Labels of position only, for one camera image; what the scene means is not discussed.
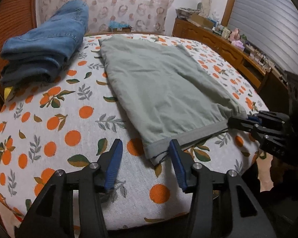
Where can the pink bottle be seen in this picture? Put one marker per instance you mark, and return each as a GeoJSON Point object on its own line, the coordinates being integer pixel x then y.
{"type": "Point", "coordinates": [235, 34]}

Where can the flat cardboard box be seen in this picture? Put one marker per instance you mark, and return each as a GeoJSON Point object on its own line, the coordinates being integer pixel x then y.
{"type": "Point", "coordinates": [201, 21]}

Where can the person's right hand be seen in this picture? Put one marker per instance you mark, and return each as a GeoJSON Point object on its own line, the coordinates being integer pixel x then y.
{"type": "Point", "coordinates": [276, 166]}

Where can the wooden sideboard cabinet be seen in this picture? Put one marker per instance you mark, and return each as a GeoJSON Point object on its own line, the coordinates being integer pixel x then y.
{"type": "Point", "coordinates": [206, 37]}

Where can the circle print curtain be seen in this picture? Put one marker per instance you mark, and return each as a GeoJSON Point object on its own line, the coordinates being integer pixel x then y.
{"type": "Point", "coordinates": [114, 2]}

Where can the grey window blind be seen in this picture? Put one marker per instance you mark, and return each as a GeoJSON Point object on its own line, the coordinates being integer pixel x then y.
{"type": "Point", "coordinates": [268, 17]}

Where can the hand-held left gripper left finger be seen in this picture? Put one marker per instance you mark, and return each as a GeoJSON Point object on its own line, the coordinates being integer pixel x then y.
{"type": "Point", "coordinates": [113, 167]}

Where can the yellow cloth piece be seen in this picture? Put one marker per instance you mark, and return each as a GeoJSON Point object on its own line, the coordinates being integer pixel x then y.
{"type": "Point", "coordinates": [8, 93]}

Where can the grey woven basket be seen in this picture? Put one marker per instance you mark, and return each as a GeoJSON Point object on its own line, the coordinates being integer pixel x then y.
{"type": "Point", "coordinates": [187, 13]}

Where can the person's dark clothing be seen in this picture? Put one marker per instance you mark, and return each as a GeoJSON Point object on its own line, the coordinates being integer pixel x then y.
{"type": "Point", "coordinates": [283, 210]}

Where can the pink tissue pack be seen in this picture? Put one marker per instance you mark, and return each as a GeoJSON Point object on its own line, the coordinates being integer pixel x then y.
{"type": "Point", "coordinates": [238, 44]}

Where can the orange print bed sheet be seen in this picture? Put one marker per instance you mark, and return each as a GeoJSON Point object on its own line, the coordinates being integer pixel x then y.
{"type": "Point", "coordinates": [72, 109]}

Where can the folded blue jeans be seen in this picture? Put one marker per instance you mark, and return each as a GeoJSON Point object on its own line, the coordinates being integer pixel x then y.
{"type": "Point", "coordinates": [47, 42]}

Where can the wooden window frame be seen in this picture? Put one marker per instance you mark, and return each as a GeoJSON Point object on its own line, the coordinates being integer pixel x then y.
{"type": "Point", "coordinates": [229, 2]}

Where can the grey pants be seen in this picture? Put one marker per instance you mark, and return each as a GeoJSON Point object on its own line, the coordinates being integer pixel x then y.
{"type": "Point", "coordinates": [164, 84]}

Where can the blue plastic bag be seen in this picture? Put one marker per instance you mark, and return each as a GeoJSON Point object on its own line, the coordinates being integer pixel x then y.
{"type": "Point", "coordinates": [118, 24]}

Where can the white jar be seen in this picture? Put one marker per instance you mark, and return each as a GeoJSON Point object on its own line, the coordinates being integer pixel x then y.
{"type": "Point", "coordinates": [226, 32]}

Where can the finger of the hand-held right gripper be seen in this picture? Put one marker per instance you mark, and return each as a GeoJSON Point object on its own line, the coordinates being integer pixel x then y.
{"type": "Point", "coordinates": [239, 124]}
{"type": "Point", "coordinates": [270, 119]}

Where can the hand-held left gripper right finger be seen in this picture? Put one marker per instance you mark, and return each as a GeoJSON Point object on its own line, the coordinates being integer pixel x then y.
{"type": "Point", "coordinates": [178, 167]}

